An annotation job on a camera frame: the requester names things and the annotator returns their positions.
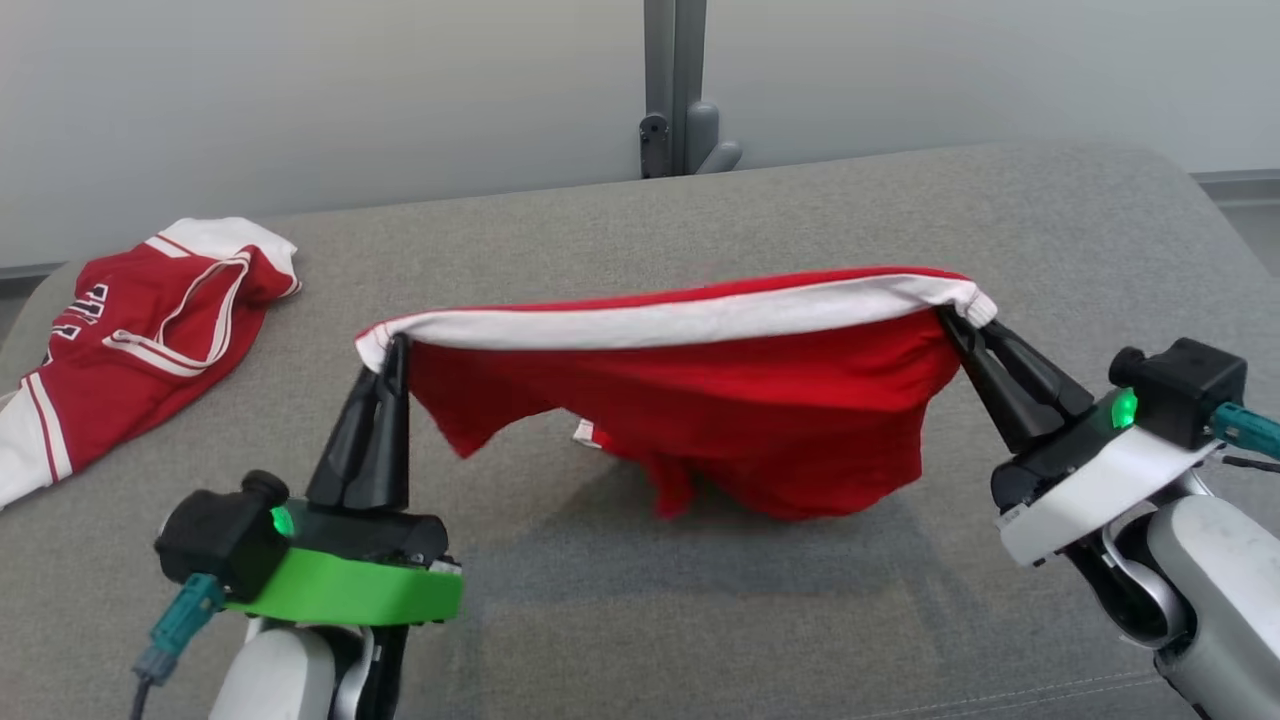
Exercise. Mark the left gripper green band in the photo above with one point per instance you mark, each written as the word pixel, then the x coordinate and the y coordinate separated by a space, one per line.
pixel 340 590

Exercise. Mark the grey wall baseboard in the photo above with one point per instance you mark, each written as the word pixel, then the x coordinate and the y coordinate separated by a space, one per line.
pixel 25 275
pixel 1240 187

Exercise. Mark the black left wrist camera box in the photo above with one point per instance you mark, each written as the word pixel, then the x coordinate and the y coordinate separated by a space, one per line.
pixel 215 540

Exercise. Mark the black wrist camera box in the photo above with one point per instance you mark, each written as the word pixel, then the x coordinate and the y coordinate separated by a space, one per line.
pixel 215 540
pixel 1185 390

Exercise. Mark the red jersey white sleeves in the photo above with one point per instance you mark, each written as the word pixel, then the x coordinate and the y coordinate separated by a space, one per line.
pixel 130 380

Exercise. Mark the red shorts white trim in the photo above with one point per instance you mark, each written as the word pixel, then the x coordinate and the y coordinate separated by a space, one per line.
pixel 750 400

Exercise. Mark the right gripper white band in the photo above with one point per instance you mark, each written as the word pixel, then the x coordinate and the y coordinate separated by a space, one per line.
pixel 1090 490

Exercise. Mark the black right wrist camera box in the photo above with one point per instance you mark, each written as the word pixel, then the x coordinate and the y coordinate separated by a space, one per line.
pixel 1185 390

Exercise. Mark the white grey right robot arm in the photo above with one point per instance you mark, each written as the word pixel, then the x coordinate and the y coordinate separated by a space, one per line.
pixel 1220 580

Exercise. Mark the grey metal post with bracket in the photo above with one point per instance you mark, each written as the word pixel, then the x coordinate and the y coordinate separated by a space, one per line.
pixel 675 60

